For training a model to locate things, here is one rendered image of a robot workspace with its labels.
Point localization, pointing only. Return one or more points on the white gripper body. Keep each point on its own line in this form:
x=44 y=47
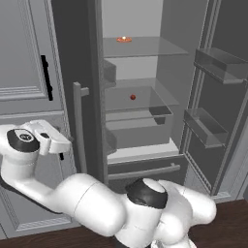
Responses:
x=59 y=142

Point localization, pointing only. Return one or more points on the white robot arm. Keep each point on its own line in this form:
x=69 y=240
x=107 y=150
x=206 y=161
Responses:
x=97 y=206

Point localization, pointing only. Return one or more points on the red strawberry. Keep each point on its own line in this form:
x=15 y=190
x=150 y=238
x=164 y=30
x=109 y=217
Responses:
x=132 y=97

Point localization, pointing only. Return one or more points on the glass fridge shelf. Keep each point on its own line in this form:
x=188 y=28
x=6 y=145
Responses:
x=142 y=100
x=142 y=48

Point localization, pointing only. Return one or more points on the grey fridge left door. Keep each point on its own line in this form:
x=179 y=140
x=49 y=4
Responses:
x=77 y=48

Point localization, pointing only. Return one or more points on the grey fridge door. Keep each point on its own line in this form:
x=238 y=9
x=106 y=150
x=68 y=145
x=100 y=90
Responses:
x=223 y=97
x=77 y=48

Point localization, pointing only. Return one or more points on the grey fridge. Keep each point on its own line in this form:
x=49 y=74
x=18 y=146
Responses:
x=135 y=19

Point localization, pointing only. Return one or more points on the grey fridge right door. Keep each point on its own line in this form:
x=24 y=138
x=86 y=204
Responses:
x=223 y=97

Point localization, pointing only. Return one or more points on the clear crisper drawer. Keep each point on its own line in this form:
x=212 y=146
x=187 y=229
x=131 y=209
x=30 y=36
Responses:
x=142 y=132

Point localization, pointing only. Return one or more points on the grey freezer drawer front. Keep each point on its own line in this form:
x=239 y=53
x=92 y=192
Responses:
x=145 y=163

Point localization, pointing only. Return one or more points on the orange food on plate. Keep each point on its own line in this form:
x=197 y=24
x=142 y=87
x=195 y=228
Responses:
x=124 y=39

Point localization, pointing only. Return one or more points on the clear door bin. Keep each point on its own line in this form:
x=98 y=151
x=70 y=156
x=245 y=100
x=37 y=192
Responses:
x=203 y=129
x=219 y=66

